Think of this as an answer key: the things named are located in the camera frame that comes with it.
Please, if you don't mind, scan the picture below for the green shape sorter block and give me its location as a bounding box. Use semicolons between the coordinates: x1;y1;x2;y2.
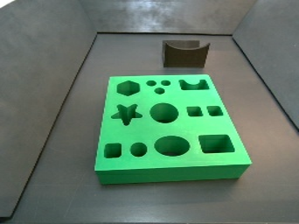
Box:
95;74;251;185

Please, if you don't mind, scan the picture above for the dark concave cradle block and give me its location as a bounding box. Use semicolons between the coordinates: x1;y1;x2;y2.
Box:
163;40;211;68

